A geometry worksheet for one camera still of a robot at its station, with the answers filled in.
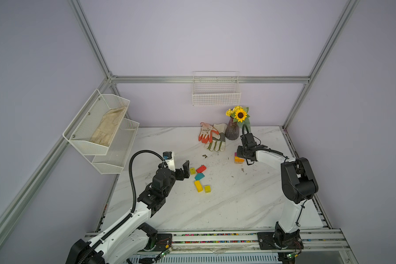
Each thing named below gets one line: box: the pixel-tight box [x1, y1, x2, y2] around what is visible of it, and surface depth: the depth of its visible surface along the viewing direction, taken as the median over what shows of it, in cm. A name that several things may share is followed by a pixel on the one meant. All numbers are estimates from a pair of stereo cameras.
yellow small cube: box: [204, 185, 212, 194], surface depth 92 cm
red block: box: [195, 165, 207, 174], surface depth 100 cm
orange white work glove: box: [198, 122, 221, 144], surface depth 117 cm
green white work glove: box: [206, 122, 228, 152], surface depth 113 cm
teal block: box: [194, 172, 206, 181], surface depth 97 cm
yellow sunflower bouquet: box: [225, 105, 252, 134], surface depth 96 cm
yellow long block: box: [193, 180, 204, 193], surface depth 92 cm
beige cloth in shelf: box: [89, 106, 128, 146], surface depth 80 cm
